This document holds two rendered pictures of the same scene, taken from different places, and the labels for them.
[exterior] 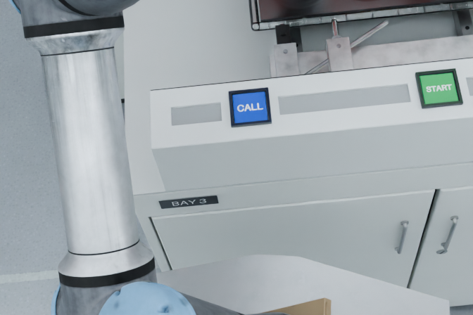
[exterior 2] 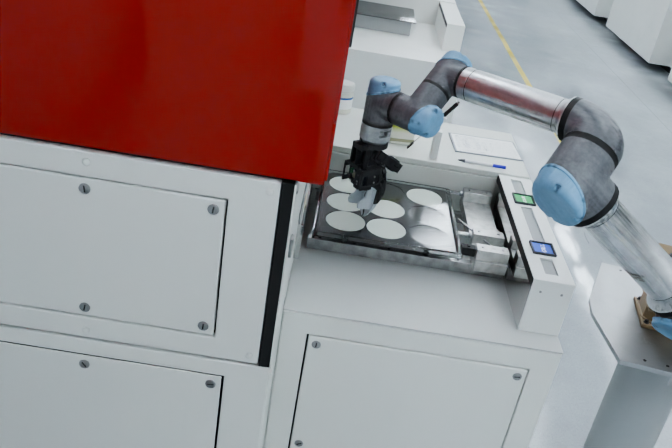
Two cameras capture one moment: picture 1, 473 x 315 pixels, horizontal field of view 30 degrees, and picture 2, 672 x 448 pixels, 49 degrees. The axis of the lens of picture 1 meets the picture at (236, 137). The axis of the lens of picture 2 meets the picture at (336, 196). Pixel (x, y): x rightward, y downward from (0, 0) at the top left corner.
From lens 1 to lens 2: 194 cm
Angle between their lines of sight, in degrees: 69
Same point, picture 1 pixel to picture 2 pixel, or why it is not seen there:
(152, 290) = not seen: outside the picture
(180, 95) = (536, 268)
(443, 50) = (473, 212)
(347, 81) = (520, 220)
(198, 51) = (449, 303)
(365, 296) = (606, 283)
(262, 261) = (595, 310)
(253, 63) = (460, 285)
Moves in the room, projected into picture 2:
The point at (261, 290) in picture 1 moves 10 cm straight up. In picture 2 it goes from (614, 314) to (627, 280)
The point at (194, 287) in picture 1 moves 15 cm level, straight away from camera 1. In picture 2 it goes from (619, 337) to (562, 338)
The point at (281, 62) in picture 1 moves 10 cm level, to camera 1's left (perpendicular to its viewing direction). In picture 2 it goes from (491, 250) to (499, 272)
